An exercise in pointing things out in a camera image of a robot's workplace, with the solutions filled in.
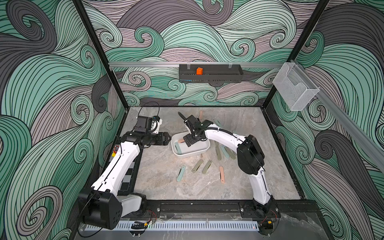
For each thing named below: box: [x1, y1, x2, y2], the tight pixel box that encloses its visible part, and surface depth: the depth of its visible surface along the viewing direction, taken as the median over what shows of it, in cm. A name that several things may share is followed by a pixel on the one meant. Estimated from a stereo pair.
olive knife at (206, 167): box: [202, 159, 212, 175], surface depth 89 cm
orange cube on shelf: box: [196, 67, 204, 75], surface depth 92 cm
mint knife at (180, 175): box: [176, 166, 186, 182], surface depth 87 cm
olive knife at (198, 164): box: [191, 159, 204, 173], surface depth 90 cm
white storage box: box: [171, 131, 211, 157], surface depth 94 cm
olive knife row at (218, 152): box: [215, 146, 222, 161], surface depth 95 cm
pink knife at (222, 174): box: [219, 166, 225, 184], surface depth 87 cm
